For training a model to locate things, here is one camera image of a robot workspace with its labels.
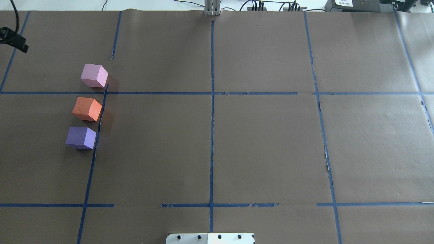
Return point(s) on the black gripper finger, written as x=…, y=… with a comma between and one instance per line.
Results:
x=11, y=38

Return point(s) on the orange foam cube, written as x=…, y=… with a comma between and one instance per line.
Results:
x=87, y=109

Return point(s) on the pink foam cube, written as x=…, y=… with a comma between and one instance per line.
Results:
x=94, y=75

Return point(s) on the purple foam cube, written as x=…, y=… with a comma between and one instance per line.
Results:
x=81, y=138

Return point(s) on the brown paper table mat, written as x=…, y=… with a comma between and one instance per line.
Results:
x=303, y=128

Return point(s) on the black computer box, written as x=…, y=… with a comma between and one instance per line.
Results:
x=352, y=6

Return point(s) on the aluminium frame post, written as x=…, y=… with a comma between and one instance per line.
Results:
x=212, y=7

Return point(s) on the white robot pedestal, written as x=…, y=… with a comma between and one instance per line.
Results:
x=210, y=238

